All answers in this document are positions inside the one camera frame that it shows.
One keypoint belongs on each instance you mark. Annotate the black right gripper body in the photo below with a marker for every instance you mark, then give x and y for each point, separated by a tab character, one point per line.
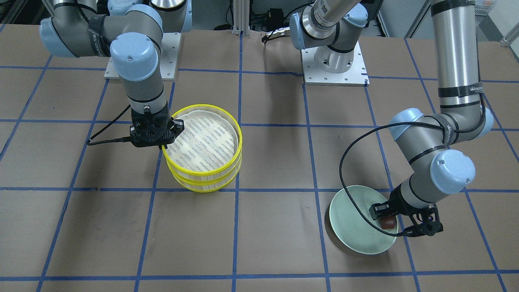
177	127

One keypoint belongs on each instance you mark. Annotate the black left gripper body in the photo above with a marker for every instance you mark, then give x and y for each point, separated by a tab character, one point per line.
397	203

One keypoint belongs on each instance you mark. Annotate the brown bun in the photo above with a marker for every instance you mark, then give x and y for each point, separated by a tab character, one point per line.
388	222

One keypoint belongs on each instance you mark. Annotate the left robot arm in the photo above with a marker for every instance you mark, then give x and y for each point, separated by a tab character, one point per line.
335	25

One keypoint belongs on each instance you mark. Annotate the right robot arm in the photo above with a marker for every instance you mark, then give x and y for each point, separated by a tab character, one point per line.
132	36

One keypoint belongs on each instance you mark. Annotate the light green plate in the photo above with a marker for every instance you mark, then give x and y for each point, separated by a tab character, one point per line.
346	212

